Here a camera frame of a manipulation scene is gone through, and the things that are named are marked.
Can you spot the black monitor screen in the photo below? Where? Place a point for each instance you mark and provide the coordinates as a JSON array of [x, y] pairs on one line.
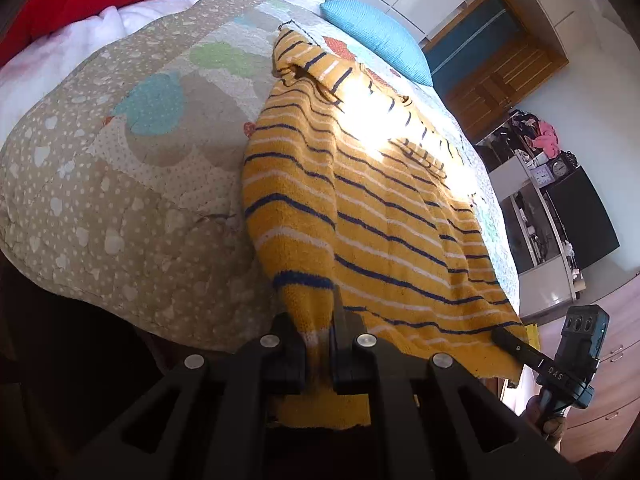
[[583, 216]]

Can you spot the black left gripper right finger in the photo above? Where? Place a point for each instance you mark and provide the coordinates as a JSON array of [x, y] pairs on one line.
[[432, 418]]

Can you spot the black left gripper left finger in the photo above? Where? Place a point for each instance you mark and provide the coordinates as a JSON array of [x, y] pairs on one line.
[[200, 420]]

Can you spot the white open shelf unit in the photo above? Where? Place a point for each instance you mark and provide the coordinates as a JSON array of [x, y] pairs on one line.
[[548, 274]]

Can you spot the patchwork quilted bedspread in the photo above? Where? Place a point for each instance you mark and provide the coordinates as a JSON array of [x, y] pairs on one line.
[[123, 186]]

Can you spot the wooden door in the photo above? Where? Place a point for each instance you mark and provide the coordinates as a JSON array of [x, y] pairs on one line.
[[486, 61]]

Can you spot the yellow striped knit sweater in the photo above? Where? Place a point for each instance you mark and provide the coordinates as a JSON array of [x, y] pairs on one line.
[[351, 198]]

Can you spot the small desk clock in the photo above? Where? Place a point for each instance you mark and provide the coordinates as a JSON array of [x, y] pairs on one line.
[[559, 168]]

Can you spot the turquoise knit pillow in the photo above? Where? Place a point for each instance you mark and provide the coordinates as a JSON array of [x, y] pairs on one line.
[[382, 35]]

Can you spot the white fleece blanket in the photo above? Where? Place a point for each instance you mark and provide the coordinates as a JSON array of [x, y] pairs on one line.
[[39, 68]]

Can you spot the pink cloth on shelf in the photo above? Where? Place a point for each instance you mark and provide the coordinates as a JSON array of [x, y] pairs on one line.
[[546, 140]]

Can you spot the person right hand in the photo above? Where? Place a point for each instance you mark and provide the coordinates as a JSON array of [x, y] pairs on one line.
[[551, 428]]

